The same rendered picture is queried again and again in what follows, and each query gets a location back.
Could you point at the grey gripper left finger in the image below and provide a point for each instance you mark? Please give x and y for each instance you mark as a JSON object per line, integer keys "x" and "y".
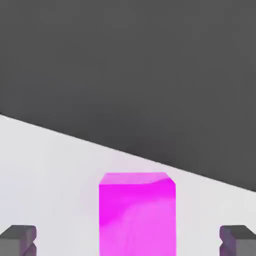
{"x": 16, "y": 240}

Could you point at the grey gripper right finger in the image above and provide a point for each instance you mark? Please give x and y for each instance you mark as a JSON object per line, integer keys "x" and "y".
{"x": 240, "y": 240}

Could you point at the small magenta cube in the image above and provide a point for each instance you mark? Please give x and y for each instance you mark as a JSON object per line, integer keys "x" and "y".
{"x": 137, "y": 216}

